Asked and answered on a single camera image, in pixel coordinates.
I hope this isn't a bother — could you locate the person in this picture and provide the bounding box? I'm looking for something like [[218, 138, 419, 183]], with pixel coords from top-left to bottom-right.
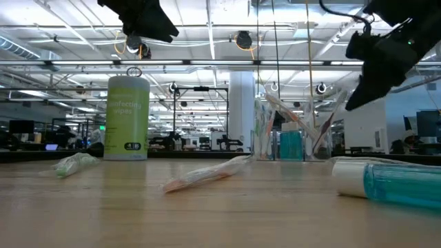
[[390, 130, 420, 155]]

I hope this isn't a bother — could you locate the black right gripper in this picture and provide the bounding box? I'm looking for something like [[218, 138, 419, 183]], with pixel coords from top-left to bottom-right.
[[345, 31, 424, 112]]

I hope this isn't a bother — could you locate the blue toothbrush in clear wrap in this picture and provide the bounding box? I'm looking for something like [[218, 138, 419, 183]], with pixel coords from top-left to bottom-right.
[[258, 103, 271, 160]]

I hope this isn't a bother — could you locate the black frame workstation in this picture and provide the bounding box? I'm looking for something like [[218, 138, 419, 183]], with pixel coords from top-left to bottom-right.
[[172, 85, 231, 152]]

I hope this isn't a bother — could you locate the dark monitor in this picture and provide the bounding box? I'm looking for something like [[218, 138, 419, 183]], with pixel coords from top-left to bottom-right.
[[415, 109, 441, 143], [9, 119, 35, 134]]

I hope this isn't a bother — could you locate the black hanging cable reel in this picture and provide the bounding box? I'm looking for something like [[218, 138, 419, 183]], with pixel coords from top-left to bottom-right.
[[235, 30, 254, 51], [125, 34, 152, 60]]

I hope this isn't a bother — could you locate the black hanging cable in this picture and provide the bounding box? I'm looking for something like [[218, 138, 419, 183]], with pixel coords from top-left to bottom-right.
[[271, 0, 282, 111]]

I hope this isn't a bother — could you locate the clear acrylic organiser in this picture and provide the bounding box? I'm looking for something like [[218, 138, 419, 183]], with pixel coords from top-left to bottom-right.
[[250, 129, 334, 162]]

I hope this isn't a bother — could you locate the green toothbrush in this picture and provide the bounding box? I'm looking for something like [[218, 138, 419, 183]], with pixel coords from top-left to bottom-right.
[[51, 152, 101, 179]]

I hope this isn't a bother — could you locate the silver air duct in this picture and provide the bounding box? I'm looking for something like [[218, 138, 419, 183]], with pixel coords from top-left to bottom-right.
[[0, 34, 62, 62]]

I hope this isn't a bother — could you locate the red toothbrush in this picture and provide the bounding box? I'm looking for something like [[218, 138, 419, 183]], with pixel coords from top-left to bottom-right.
[[311, 89, 348, 155]]

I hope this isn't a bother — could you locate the black right camera cable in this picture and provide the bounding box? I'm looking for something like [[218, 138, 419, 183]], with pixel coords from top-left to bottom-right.
[[318, 0, 373, 34]]

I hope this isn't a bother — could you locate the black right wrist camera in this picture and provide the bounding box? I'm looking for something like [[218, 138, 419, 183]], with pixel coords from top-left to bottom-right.
[[345, 30, 376, 60]]

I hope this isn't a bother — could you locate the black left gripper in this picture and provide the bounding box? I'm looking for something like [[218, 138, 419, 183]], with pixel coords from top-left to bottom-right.
[[97, 0, 180, 43]]

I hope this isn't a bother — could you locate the black table frame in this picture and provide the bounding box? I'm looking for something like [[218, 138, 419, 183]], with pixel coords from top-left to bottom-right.
[[0, 149, 441, 165]]

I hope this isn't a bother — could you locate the white building column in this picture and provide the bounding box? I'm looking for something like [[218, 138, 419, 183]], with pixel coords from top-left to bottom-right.
[[228, 71, 256, 152]]

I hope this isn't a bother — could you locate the green disinfecting wipes canister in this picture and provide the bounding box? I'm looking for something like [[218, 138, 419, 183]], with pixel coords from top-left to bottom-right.
[[104, 75, 151, 161]]

